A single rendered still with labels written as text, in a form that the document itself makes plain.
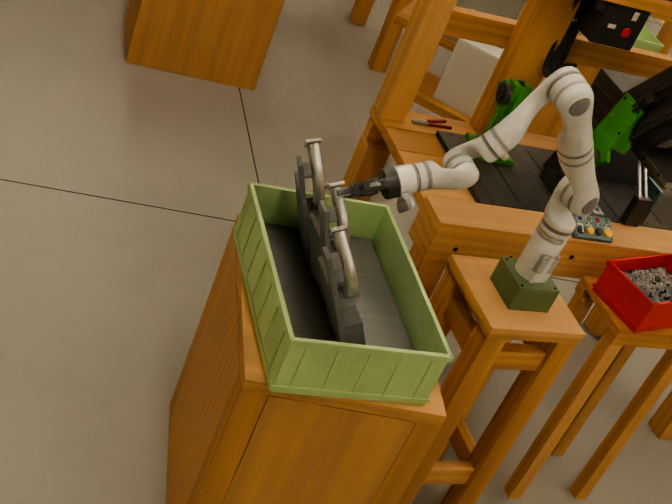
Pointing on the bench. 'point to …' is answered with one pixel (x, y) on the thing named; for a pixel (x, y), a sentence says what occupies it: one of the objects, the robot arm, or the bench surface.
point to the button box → (594, 229)
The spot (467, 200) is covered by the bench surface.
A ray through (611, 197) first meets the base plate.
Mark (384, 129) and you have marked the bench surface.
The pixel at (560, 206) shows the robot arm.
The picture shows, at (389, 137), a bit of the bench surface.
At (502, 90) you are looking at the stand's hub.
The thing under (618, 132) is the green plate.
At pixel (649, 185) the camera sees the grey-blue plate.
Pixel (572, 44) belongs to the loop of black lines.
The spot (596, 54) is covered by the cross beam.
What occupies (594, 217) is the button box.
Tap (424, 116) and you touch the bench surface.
